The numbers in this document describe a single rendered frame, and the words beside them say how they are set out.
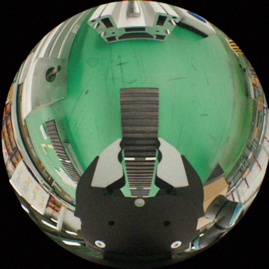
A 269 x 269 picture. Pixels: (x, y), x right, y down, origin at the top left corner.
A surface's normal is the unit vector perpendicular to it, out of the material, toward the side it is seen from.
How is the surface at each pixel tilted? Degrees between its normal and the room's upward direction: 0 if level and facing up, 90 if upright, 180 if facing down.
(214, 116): 0
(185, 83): 0
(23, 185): 90
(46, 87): 90
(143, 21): 0
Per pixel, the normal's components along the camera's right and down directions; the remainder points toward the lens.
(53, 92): 1.00, -0.02
